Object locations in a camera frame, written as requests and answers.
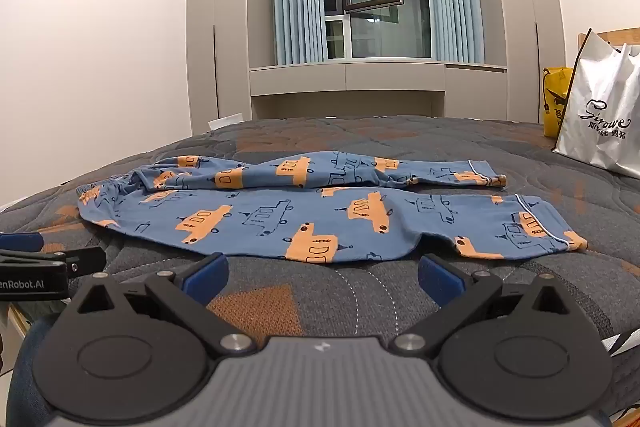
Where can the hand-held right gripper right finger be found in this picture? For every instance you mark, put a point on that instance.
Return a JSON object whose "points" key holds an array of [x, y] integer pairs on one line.
{"points": [[440, 279]]}

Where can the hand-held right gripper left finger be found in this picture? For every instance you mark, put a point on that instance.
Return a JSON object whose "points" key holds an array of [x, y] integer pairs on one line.
{"points": [[207, 279]]}

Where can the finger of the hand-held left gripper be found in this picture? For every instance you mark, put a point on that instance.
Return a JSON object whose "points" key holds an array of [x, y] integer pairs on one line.
{"points": [[85, 263], [20, 242]]}

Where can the blue pants with orange cars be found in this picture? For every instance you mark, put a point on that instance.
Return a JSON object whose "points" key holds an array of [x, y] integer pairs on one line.
{"points": [[300, 207]]}

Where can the person's leg in jeans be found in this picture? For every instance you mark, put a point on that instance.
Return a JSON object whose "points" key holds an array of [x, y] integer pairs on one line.
{"points": [[25, 367]]}

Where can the grey orange quilted mattress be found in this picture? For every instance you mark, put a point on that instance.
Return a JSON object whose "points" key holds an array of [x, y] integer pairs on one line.
{"points": [[350, 297]]}

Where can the flat white box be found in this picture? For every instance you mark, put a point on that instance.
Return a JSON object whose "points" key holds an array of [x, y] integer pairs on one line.
{"points": [[225, 123]]}

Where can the yellow shopping bag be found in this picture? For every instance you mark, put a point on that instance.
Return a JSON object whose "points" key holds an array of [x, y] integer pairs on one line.
{"points": [[555, 107]]}

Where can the white shopping bag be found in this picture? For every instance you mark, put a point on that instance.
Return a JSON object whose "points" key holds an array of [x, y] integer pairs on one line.
{"points": [[600, 142]]}

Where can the beige window bench cabinet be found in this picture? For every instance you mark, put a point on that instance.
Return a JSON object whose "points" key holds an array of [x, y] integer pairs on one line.
{"points": [[350, 77]]}

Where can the beige tall wardrobe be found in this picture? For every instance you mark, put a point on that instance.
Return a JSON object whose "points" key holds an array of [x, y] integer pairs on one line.
{"points": [[520, 32], [230, 32]]}

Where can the wooden headboard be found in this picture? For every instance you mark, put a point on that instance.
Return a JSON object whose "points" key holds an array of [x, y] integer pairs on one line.
{"points": [[615, 36]]}

